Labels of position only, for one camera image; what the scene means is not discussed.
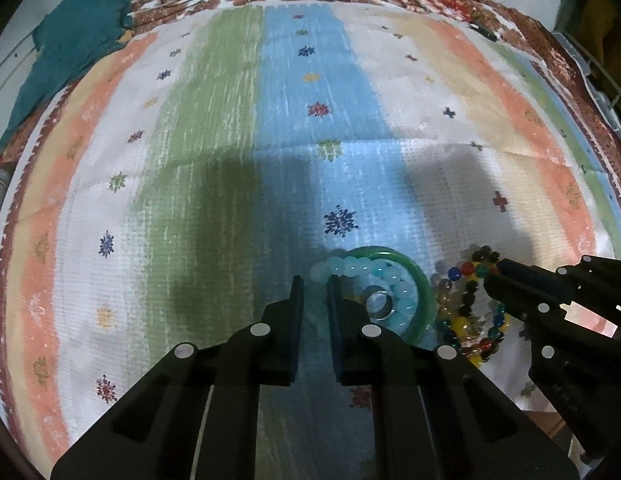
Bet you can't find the yellow and clear bead bracelet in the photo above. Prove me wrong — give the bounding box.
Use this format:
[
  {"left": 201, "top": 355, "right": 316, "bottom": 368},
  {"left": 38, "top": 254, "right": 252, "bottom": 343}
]
[{"left": 433, "top": 275, "right": 491, "bottom": 368}]

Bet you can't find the green jade bangle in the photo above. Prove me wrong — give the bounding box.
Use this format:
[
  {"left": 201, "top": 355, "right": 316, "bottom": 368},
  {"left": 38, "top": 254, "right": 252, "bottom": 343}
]
[{"left": 335, "top": 246, "right": 437, "bottom": 347}]

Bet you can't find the silver ring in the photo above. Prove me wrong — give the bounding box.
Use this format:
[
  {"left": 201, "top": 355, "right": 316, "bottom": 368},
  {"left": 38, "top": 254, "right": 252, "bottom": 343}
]
[{"left": 365, "top": 285, "right": 398, "bottom": 322}]

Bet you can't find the multicoloured bead bracelet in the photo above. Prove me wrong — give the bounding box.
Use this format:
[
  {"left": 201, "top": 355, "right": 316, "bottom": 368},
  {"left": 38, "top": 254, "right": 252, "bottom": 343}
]
[{"left": 438, "top": 244, "right": 514, "bottom": 357}]

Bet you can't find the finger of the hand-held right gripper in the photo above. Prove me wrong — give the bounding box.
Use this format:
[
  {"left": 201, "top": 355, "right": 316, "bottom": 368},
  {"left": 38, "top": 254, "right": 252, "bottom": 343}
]
[
  {"left": 555, "top": 255, "right": 621, "bottom": 342},
  {"left": 483, "top": 258, "right": 621, "bottom": 467}
]

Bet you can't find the teal cloth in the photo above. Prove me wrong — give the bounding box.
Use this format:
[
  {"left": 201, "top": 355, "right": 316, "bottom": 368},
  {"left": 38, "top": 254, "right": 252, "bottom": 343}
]
[{"left": 0, "top": 0, "right": 136, "bottom": 153}]

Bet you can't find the small black object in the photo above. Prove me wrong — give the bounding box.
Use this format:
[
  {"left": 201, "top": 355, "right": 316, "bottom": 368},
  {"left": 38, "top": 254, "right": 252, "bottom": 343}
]
[{"left": 468, "top": 19, "right": 499, "bottom": 44}]

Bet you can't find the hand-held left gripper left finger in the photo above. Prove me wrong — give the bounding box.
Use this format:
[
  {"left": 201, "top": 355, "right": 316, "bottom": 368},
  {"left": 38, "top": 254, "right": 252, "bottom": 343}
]
[{"left": 50, "top": 276, "right": 305, "bottom": 480}]

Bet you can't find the light blue bead bracelet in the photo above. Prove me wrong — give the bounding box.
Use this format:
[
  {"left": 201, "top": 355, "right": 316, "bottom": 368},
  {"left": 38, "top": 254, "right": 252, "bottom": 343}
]
[{"left": 304, "top": 256, "right": 419, "bottom": 334}]

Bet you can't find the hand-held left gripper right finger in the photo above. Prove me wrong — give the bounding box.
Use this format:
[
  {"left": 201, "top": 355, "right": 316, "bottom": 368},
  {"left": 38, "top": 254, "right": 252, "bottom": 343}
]
[{"left": 327, "top": 275, "right": 579, "bottom": 480}]

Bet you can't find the pastel striped woven mat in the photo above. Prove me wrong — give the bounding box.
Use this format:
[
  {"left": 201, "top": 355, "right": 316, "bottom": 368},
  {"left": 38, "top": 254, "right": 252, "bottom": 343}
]
[{"left": 0, "top": 0, "right": 621, "bottom": 480}]

